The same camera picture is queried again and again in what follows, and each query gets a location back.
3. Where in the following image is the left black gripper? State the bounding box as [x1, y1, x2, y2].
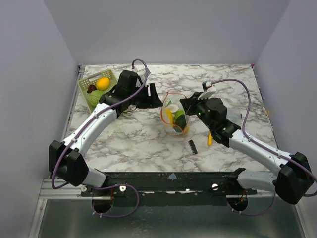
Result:
[128, 83, 163, 109]

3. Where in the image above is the white toy garlic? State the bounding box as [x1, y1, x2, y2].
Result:
[166, 103, 180, 114]

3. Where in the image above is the small yellow toy pepper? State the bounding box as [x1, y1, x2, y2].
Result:
[165, 109, 173, 124]

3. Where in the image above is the yellow toy lemon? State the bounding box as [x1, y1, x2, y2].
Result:
[183, 124, 190, 134]

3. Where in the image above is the clear zip top bag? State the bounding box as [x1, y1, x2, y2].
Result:
[160, 92, 190, 136]

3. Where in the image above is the green plastic basket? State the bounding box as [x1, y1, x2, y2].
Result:
[78, 69, 117, 112]

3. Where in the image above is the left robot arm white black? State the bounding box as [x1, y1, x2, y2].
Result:
[49, 68, 162, 196]

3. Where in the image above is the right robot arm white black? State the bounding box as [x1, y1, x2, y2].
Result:
[180, 92, 314, 204]

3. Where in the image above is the black bit holder strip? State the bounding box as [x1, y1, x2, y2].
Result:
[188, 140, 198, 155]

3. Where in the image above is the clear plastic screw box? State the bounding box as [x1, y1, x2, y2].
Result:
[226, 108, 242, 125]

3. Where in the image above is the orange toy fruit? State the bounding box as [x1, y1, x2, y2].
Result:
[96, 77, 110, 91]

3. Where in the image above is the green toy cabbage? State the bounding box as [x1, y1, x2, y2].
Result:
[89, 90, 104, 107]

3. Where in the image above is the dark red toy fruit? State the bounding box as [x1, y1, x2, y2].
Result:
[87, 85, 97, 94]

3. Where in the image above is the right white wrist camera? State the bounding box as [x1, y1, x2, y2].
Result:
[198, 81, 216, 100]

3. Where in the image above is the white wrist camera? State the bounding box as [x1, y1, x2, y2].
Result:
[198, 81, 216, 100]
[132, 67, 151, 87]

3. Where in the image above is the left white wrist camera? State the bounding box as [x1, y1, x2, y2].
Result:
[132, 67, 151, 87]

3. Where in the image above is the yellow handle screwdriver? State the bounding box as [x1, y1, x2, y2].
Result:
[207, 131, 213, 146]

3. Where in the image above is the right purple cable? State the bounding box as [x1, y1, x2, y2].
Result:
[210, 78, 317, 217]

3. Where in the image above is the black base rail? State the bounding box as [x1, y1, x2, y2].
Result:
[81, 169, 257, 207]

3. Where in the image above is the aluminium extrusion rail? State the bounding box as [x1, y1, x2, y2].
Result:
[39, 179, 272, 200]

